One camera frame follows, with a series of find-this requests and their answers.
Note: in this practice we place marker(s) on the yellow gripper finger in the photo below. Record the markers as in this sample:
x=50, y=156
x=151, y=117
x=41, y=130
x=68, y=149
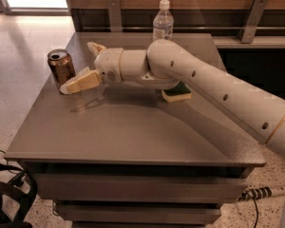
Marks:
x=85, y=79
x=95, y=49

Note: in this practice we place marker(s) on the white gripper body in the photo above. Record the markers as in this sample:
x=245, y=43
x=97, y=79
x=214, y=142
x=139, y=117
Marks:
x=108, y=65

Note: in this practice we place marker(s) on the orange soda can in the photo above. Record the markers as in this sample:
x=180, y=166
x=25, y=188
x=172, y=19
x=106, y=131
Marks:
x=61, y=66

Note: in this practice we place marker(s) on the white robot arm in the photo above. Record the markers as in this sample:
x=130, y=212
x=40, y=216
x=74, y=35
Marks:
x=164, y=64

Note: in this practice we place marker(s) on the clear plastic water bottle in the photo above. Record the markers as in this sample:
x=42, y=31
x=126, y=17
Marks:
x=163, y=22

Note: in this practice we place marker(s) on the green and yellow sponge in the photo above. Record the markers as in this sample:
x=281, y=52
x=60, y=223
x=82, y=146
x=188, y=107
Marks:
x=178, y=93

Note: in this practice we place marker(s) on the wooden counter panel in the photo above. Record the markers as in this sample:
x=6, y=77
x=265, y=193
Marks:
x=216, y=16

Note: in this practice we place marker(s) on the upper grey drawer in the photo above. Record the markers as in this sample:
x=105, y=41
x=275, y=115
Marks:
x=138, y=188

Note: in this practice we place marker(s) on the grey drawer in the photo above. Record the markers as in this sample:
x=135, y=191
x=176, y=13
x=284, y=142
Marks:
x=138, y=188
x=138, y=214

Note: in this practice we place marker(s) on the lower grey drawer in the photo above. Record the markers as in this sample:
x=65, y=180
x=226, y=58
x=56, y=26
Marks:
x=138, y=214

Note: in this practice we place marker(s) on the black chair base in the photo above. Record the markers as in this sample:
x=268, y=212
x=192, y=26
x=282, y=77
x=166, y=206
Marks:
x=25, y=200

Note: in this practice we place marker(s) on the striped power strip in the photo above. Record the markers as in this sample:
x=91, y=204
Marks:
x=261, y=193

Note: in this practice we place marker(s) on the left metal bracket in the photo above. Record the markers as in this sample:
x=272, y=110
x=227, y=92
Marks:
x=115, y=16

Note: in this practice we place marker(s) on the metal bracket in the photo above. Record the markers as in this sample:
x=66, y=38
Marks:
x=248, y=31
x=115, y=16

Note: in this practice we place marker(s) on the right metal bracket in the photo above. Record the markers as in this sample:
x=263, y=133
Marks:
x=248, y=31

